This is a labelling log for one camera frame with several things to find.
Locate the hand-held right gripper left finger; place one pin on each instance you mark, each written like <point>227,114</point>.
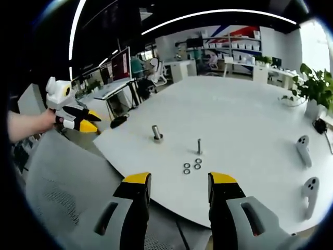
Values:
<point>135,192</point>

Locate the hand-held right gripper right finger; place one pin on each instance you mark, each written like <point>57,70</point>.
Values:
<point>223,192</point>

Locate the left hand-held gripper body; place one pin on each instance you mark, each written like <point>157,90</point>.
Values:
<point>58,95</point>

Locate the thin steel threaded stud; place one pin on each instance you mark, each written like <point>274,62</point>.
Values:
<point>199,145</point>

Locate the large black washer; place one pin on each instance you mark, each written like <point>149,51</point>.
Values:
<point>161,135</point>
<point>159,139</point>

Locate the thick steel threaded stud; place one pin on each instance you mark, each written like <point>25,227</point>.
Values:
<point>155,130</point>

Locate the person's left hand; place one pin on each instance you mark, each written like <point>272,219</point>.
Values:
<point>48,119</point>

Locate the white monitor desk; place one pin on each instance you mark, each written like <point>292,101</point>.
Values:
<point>114,89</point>

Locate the grey mesh office chair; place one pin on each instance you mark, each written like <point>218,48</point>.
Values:
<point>78,169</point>

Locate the straight ceiling light strip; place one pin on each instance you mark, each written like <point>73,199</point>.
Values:
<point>75,28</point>

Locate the white handheld controller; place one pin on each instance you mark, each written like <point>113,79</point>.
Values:
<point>310,198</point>
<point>304,151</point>

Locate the white office chair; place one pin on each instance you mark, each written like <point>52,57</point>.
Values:
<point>162,74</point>

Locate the white low cabinet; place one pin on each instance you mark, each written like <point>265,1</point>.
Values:
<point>182,69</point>

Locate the small black device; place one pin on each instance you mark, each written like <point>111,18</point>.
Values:
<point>320,126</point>

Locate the white low counter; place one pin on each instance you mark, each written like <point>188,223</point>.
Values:
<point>275,75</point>

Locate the small green plant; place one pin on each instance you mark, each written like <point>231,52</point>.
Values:
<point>264,60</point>

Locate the green potted plant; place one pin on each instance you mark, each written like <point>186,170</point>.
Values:
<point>317,88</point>

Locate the small black monitor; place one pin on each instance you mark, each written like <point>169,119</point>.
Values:
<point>276,62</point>

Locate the white storage shelf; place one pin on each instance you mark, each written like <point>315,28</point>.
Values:
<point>234,49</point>

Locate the row of white storage bins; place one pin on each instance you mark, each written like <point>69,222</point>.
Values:
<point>234,45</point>

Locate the curved ceiling light strip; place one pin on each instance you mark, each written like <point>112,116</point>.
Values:
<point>216,12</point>

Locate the black wall screen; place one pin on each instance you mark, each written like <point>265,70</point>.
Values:
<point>193,43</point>

